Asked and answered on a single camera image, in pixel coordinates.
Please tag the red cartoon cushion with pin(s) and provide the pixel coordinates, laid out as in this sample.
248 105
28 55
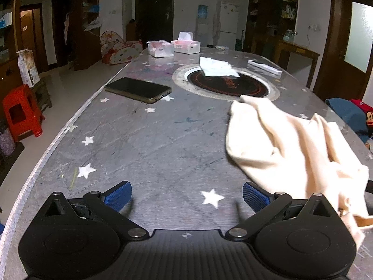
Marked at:
367 109

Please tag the cream sweater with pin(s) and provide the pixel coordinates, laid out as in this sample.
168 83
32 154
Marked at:
283 153

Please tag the white refrigerator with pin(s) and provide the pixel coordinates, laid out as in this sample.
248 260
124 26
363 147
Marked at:
228 25

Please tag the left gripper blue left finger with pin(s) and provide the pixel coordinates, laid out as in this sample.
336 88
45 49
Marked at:
117 197

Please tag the round induction cooktop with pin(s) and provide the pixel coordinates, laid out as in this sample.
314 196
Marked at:
192 79

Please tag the dark wooden side table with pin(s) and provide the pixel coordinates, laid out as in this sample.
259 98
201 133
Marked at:
284 51

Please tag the polka dot play tent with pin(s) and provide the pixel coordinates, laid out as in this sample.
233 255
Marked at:
115 50

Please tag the small white pink box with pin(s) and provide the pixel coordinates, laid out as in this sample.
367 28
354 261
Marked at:
160 49

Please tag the black smartphone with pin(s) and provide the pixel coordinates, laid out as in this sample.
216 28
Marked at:
138 90

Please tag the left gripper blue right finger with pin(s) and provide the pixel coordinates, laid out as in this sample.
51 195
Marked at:
255 197

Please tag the blue sofa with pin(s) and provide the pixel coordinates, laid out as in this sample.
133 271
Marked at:
354 117

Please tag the white pink tissue box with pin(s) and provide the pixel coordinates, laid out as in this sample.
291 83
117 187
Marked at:
185 44

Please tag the red plastic stool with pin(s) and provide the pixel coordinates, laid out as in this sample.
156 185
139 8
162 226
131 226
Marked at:
22 112

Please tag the white paper bag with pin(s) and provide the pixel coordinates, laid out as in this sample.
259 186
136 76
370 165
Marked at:
28 69

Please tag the white tissue paper sheet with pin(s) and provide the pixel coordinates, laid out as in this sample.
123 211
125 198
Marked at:
216 68

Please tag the water dispenser with blue bottle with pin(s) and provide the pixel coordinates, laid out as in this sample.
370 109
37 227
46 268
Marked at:
202 25

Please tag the white remote control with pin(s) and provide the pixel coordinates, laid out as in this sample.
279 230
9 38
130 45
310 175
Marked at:
265 67

